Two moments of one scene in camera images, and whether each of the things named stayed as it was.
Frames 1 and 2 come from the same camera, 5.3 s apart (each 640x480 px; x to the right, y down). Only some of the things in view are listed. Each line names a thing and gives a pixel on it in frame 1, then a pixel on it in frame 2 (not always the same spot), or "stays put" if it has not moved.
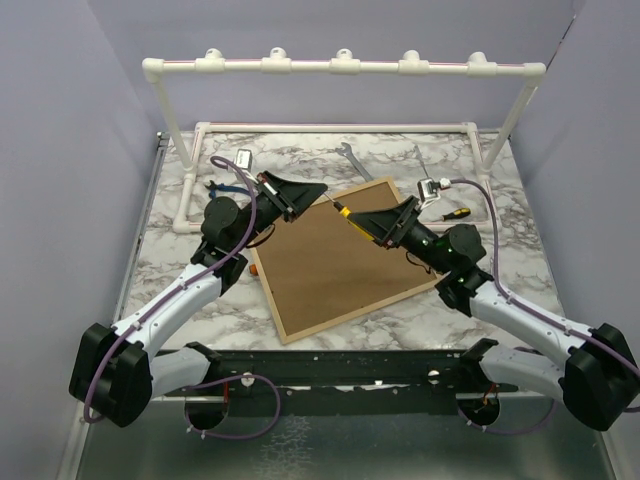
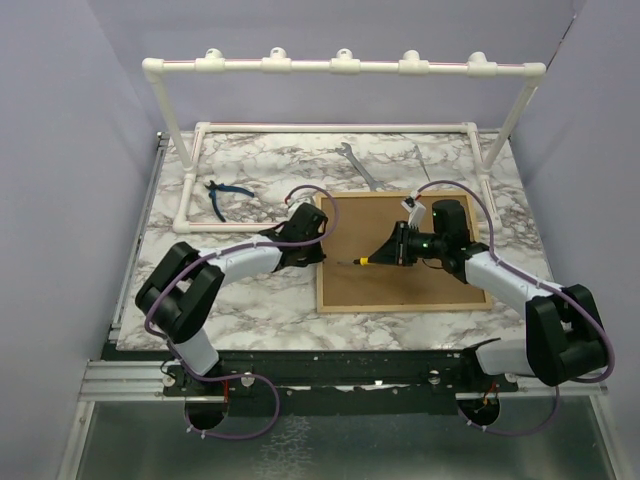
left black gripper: x=291 y=198 -> x=316 y=257
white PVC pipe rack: x=277 y=60 stays put
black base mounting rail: x=406 y=382 stays put
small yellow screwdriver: x=345 y=211 -> x=363 y=261
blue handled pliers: x=213 y=187 stays put
